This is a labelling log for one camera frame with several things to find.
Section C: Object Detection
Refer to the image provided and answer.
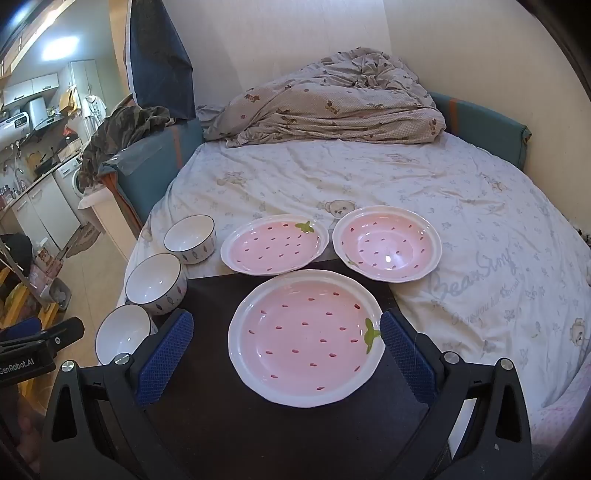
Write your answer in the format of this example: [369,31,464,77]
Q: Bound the white washing machine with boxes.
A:
[54,157,88,215]

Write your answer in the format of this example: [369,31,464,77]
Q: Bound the large pink strawberry plate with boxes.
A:
[228,270,386,409]

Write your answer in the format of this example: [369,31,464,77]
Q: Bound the white upper kitchen cabinet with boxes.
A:
[2,73,61,108]

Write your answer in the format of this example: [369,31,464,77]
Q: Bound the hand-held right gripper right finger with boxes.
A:
[379,310,534,480]

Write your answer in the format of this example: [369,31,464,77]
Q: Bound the pink blanket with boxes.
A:
[531,364,591,446]

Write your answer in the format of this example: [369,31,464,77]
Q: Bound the black mat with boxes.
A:
[143,270,462,480]

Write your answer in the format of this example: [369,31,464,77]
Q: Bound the shallow oval pink strawberry plate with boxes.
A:
[221,215,329,278]

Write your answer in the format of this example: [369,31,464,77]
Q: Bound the grey bin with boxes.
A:
[46,279,72,310]

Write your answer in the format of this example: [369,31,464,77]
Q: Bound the white fish-print bowl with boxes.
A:
[126,253,188,317]
[164,215,217,265]
[95,305,158,365]

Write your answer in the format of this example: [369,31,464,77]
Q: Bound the teal padded bed rail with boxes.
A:
[429,91,533,171]
[99,117,205,232]

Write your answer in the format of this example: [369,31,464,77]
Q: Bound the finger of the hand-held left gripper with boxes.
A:
[41,316,85,357]
[11,317,43,337]

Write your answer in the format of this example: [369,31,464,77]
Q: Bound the camouflage jacket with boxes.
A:
[78,105,174,190]

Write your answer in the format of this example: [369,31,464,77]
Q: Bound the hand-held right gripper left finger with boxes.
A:
[39,309,195,480]

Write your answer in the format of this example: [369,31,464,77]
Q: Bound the dark blue pillow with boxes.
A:
[127,0,195,121]

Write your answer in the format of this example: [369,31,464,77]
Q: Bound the white lower kitchen cabinet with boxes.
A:
[9,175,81,252]

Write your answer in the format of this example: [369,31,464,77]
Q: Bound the black cloth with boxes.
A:
[0,233,33,273]

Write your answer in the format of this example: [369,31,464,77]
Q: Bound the white kitchen cabinet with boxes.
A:
[9,175,81,252]
[2,73,61,108]

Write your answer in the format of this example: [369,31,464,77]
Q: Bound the white water heater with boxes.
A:
[23,97,49,132]

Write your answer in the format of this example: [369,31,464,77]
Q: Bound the bear-print checked duvet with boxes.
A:
[203,46,446,147]

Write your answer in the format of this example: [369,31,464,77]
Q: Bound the deep round pink strawberry plate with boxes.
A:
[332,205,443,283]

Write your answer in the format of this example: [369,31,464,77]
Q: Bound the pink patterned bag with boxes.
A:
[30,249,63,296]

